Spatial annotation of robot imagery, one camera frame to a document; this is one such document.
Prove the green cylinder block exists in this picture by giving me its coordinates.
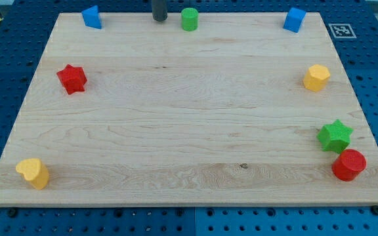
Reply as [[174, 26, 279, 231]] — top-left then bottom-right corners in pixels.
[[181, 7, 199, 31]]

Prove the wooden board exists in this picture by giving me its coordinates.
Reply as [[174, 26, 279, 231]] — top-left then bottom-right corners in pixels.
[[0, 12, 378, 208]]

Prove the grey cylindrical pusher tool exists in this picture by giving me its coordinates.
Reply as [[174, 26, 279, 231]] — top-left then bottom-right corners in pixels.
[[151, 0, 168, 22]]

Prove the red star block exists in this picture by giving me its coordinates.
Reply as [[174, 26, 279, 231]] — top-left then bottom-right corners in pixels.
[[56, 64, 87, 94]]

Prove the yellow hexagon block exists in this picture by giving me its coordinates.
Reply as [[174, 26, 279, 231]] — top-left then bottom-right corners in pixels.
[[303, 64, 331, 92]]

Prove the blue triangular block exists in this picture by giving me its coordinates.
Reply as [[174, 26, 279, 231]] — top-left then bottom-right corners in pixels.
[[81, 5, 102, 29]]

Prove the blue cube block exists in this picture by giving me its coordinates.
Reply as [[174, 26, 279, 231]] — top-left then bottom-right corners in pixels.
[[283, 7, 306, 33]]

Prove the green star block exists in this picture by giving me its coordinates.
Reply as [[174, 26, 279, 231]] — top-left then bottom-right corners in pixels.
[[316, 119, 354, 153]]

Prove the yellow heart block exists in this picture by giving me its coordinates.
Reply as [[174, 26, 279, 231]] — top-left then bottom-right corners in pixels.
[[15, 158, 49, 190]]

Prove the red cylinder block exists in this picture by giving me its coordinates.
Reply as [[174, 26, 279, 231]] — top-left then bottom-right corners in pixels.
[[331, 149, 367, 182]]

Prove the white fiducial marker tag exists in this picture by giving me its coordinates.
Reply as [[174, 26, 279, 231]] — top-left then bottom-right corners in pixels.
[[329, 23, 356, 39]]

